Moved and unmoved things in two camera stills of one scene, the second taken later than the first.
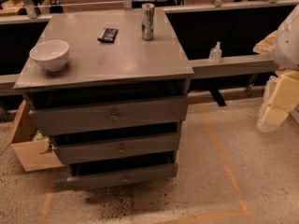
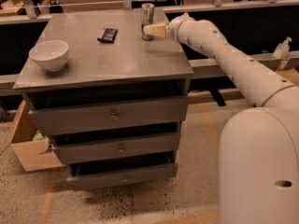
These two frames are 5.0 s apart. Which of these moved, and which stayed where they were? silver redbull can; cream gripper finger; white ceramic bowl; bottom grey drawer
Moved: cream gripper finger
Stayed: white ceramic bowl; bottom grey drawer; silver redbull can
